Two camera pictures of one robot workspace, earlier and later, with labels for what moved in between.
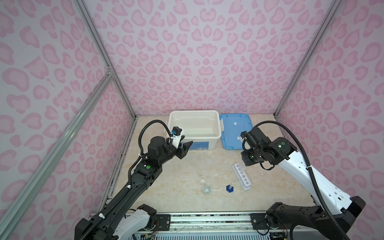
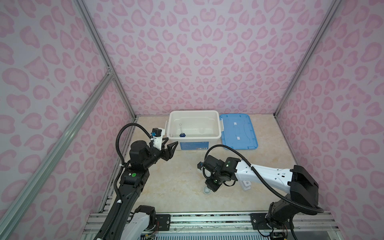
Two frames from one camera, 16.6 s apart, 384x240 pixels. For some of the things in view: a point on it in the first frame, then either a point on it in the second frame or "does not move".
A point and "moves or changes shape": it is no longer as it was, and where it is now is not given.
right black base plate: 258,221 does not move
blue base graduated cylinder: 229,188 moves or changes shape
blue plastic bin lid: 234,124 does not move
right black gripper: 244,156 -> 211,186
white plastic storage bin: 203,127 does not move
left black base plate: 163,223 does not move
